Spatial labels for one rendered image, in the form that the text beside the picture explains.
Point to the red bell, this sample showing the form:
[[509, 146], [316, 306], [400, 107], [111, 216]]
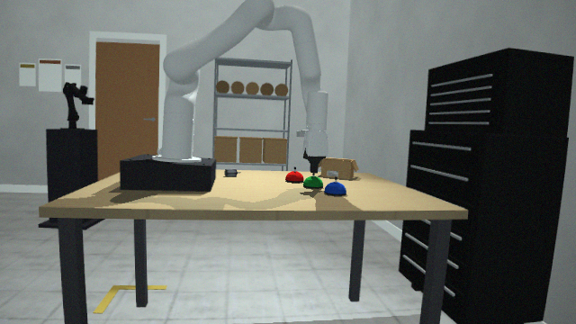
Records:
[[294, 177]]

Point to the blue bell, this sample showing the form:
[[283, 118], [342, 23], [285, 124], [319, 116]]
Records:
[[335, 189]]

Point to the open brown cardboard box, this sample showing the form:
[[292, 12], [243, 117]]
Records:
[[334, 164]]

